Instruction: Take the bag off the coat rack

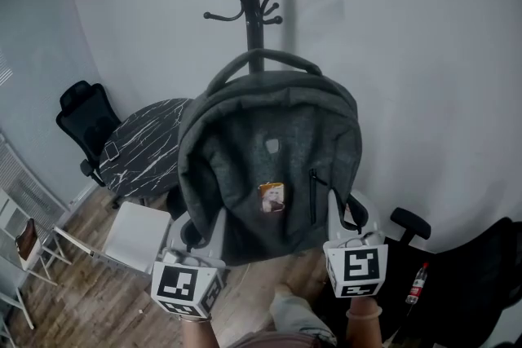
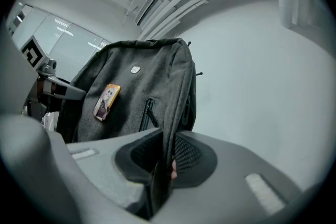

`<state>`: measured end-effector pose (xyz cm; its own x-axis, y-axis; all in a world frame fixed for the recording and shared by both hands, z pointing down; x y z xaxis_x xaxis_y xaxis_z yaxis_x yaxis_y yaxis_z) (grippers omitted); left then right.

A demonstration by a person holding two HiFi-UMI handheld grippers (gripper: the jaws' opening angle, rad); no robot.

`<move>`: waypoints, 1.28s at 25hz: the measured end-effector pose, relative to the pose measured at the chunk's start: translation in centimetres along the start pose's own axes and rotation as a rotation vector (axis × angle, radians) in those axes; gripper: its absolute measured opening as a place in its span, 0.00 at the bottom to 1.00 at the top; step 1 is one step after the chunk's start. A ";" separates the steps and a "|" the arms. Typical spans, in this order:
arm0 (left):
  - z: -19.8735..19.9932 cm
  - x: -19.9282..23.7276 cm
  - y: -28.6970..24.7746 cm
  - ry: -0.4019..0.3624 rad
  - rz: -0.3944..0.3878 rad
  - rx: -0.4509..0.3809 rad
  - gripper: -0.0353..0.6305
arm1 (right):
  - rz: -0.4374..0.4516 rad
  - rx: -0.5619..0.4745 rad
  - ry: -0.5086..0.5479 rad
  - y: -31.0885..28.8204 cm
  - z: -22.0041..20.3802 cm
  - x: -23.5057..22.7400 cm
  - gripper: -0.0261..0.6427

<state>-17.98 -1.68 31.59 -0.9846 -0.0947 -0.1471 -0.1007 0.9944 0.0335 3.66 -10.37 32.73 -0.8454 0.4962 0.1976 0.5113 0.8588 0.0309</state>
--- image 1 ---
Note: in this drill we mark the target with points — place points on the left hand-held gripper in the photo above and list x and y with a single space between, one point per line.
175 285

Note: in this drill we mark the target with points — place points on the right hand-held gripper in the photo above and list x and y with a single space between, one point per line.
361 265

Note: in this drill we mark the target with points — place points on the dark grey backpack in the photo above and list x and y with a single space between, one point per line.
269 142

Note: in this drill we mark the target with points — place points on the black coat stand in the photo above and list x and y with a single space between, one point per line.
253 12

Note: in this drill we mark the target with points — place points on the person's right forearm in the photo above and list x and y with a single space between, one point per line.
365 332

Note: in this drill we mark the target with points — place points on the person's left forearm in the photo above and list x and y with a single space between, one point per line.
200 336

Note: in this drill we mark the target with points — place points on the white shelf rack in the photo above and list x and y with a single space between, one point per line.
10 216

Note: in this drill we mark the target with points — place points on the white folding chair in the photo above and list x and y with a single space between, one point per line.
136 236

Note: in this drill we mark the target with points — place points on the plastic bottle with red label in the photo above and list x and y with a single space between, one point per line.
417 285

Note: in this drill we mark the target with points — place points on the black marble round table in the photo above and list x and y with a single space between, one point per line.
142 151

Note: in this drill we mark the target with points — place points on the person's legs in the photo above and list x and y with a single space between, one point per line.
293 314

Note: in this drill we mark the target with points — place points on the smartphone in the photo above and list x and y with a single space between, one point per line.
111 151

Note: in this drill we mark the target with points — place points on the black padded office chair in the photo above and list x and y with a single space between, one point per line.
469 277

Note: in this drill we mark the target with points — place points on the person's top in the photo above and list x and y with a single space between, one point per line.
277 342

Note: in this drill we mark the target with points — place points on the black mesh office chair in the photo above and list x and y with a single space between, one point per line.
87 118

